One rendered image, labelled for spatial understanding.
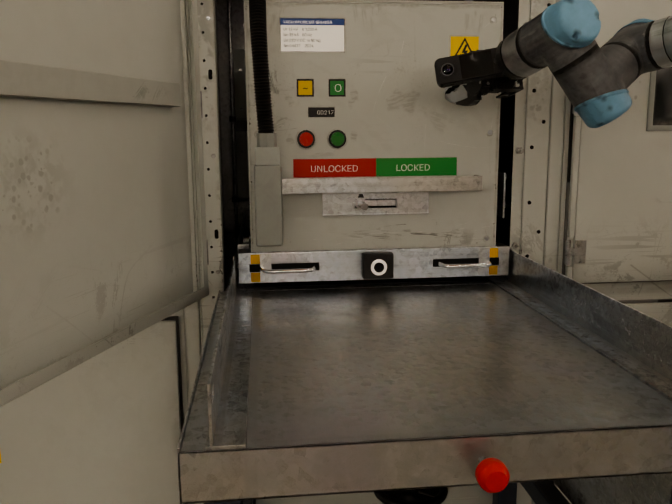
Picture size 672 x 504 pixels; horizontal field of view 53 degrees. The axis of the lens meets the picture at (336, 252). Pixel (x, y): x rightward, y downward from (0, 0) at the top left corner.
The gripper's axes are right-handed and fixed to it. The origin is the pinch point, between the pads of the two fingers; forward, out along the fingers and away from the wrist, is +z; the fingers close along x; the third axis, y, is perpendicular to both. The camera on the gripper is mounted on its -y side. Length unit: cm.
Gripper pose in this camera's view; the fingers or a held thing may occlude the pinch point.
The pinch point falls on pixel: (446, 94)
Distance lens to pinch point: 134.4
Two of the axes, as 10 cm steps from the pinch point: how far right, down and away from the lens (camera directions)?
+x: -1.0, -9.9, 0.7
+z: -3.5, 1.0, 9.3
